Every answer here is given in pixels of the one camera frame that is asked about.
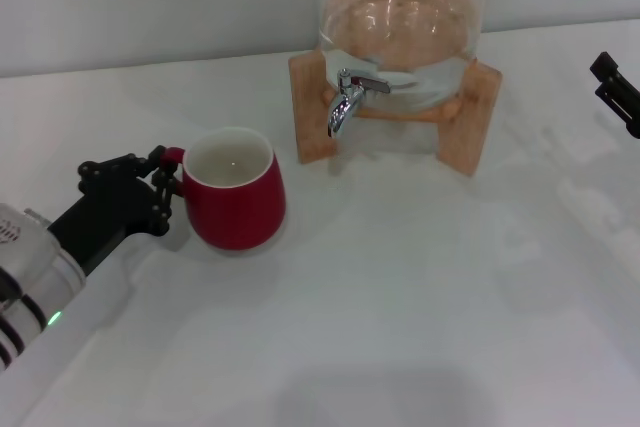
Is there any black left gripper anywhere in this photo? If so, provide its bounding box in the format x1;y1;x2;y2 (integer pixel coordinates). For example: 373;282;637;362
47;144;176;278

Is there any red ceramic cup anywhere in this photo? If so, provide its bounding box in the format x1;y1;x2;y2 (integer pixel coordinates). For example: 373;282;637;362
160;127;289;252

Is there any chrome faucet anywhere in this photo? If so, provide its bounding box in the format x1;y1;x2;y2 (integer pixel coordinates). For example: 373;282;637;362
327;67;391;139

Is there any wooden dispenser stand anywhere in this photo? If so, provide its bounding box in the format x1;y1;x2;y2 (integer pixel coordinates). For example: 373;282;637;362
288;49;503;178

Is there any glass water dispenser jar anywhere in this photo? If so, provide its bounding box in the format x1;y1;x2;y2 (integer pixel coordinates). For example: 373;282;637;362
315;0;485;113

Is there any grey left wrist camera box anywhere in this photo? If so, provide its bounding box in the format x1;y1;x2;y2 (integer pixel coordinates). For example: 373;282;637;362
0;202;54;273

